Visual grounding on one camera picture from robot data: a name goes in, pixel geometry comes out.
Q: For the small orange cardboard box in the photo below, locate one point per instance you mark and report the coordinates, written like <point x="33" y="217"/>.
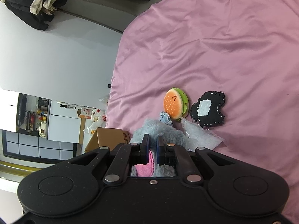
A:
<point x="84" y="113"/>

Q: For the white cabinet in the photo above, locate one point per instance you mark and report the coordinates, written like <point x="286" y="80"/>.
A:
<point x="64" y="125"/>

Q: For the black fabric patch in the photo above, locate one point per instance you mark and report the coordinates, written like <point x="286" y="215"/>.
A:
<point x="207" y="110"/>

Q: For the clear bubble wrap bag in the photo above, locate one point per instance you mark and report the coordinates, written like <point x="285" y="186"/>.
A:
<point x="196" y="136"/>

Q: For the brown cardboard box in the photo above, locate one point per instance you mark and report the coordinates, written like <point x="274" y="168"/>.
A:
<point x="107" y="137"/>

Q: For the white plastic shopping bag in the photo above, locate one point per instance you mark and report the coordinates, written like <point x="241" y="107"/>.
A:
<point x="99" y="119"/>

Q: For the grey pink plush toy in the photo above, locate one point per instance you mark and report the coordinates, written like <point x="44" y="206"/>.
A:
<point x="155" y="128"/>

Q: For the pink bed sheet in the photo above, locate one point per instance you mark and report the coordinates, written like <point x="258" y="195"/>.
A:
<point x="248" y="49"/>

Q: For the blue denim fabric piece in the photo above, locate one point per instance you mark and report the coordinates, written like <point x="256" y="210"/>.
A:
<point x="165" y="118"/>

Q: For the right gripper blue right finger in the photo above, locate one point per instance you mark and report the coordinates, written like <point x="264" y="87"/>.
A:
<point x="164" y="152"/>

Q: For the hamburger plush toy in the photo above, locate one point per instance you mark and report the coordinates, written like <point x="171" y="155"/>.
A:
<point x="176" y="104"/>

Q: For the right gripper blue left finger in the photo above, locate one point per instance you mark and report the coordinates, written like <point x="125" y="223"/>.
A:
<point x="141" y="151"/>

